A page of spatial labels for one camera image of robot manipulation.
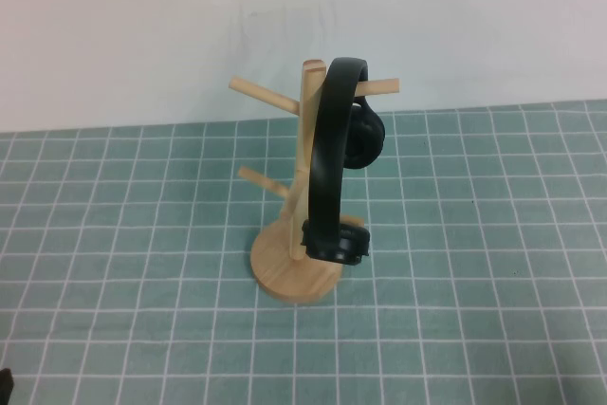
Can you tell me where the black over-ear headphones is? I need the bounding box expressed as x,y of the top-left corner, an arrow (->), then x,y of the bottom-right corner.
302,56 -> 386,267

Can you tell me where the wooden peg headphone stand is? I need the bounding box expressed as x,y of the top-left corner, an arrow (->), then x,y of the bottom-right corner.
229,59 -> 401,305

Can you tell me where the green white-grid tablecloth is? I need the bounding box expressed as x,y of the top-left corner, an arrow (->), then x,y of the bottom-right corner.
0,100 -> 607,405

